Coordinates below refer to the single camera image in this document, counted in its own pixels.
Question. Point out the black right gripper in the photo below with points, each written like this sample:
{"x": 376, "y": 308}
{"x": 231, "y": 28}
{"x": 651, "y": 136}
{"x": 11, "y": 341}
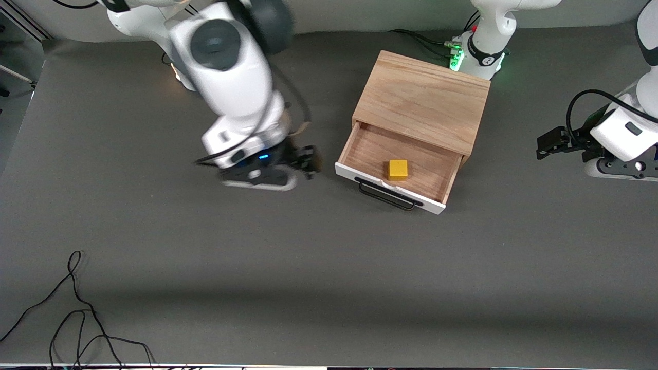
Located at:
{"x": 296, "y": 154}

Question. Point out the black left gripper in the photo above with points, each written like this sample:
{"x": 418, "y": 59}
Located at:
{"x": 577, "y": 138}

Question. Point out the yellow cube block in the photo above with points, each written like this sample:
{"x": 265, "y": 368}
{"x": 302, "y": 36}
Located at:
{"x": 398, "y": 169}

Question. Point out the wooden drawer with white front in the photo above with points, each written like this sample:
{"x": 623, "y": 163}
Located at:
{"x": 426, "y": 169}

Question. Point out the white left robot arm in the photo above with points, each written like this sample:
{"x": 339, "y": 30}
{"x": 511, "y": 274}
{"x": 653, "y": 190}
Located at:
{"x": 624, "y": 136}

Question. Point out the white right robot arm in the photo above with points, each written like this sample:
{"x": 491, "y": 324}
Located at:
{"x": 226, "y": 77}

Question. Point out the wooden drawer cabinet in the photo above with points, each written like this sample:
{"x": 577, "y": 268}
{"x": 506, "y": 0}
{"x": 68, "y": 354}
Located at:
{"x": 421, "y": 97}

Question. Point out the light grey backdrop cloth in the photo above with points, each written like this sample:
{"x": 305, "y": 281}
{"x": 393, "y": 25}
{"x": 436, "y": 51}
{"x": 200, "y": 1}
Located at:
{"x": 360, "y": 15}

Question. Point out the white frame bar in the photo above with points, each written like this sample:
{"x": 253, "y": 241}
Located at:
{"x": 15, "y": 74}

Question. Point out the aluminium frame rail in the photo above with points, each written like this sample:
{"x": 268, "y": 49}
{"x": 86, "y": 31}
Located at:
{"x": 28, "y": 20}

